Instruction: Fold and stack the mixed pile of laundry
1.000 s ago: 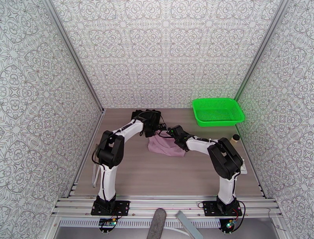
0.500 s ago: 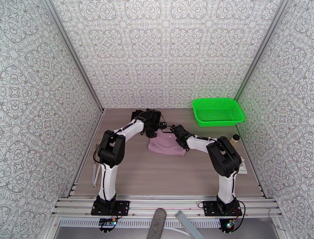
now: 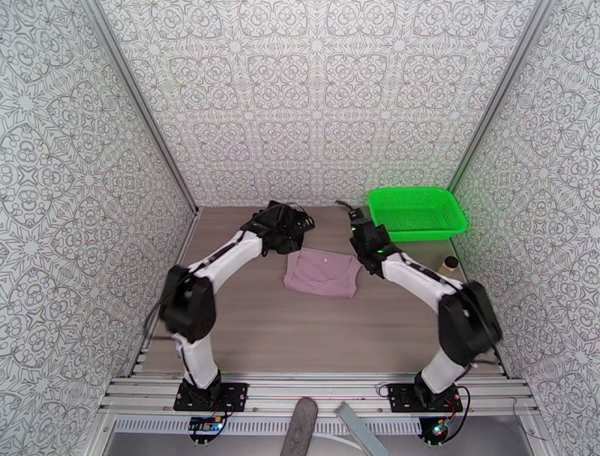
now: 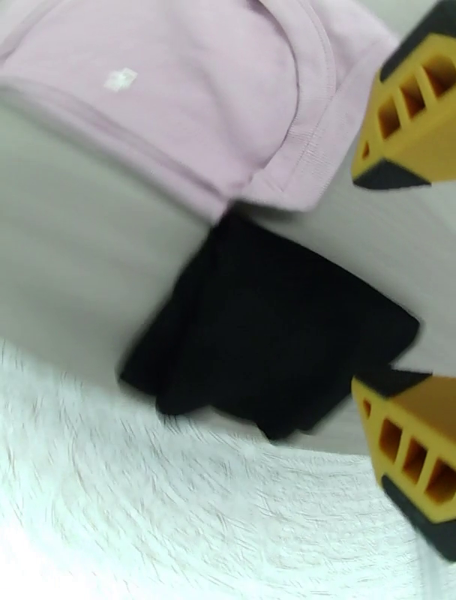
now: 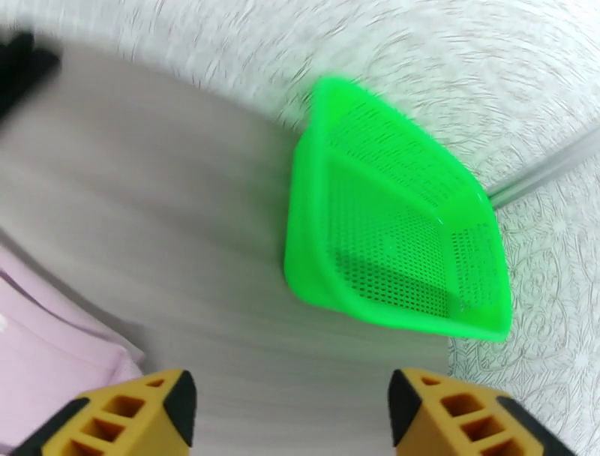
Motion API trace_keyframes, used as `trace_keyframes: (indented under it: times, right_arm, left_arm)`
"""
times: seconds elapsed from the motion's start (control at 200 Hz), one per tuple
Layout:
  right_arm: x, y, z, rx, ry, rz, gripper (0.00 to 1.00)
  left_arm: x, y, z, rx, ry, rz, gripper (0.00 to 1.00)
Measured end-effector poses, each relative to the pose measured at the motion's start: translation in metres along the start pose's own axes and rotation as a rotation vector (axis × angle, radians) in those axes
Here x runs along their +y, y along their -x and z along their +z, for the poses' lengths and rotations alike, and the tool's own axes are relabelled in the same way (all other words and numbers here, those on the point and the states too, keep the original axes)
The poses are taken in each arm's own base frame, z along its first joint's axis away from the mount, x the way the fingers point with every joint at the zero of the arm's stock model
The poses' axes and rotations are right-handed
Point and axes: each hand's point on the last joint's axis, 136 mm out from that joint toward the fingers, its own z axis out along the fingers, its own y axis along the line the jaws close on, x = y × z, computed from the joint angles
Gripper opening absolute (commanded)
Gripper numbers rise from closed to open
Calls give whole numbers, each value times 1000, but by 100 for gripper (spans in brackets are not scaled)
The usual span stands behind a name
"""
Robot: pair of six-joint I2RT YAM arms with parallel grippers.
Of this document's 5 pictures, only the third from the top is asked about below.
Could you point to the black garment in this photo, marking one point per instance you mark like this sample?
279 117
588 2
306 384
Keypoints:
296 247

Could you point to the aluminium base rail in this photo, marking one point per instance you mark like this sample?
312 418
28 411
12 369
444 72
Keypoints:
318 389

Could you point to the small green circuit board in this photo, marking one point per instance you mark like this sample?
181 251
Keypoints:
205 425
439 429

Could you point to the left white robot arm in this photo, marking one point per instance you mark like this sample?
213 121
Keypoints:
225 258

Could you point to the aluminium side rail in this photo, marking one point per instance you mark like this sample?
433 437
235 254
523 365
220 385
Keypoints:
140 351

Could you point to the aluminium corner post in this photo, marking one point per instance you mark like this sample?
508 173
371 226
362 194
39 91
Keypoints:
499 93
143 105

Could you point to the flat grey metal strip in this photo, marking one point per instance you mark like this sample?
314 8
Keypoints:
358 429

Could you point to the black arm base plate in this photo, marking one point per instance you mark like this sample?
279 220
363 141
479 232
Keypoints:
234 396
398 398

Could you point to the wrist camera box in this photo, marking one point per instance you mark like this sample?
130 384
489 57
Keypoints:
356 216
308 223

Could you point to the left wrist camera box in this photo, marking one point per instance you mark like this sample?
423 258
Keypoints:
308 223

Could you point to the mauve pink garment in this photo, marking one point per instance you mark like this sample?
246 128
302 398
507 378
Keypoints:
323 281

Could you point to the beige bottle with black cap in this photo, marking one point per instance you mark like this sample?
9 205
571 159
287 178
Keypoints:
449 266

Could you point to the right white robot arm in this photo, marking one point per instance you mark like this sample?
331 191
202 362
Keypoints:
417 281

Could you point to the green plastic perforated basket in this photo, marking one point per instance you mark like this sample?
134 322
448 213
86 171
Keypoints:
412 220

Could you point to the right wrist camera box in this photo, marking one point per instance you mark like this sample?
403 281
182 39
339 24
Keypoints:
356 216

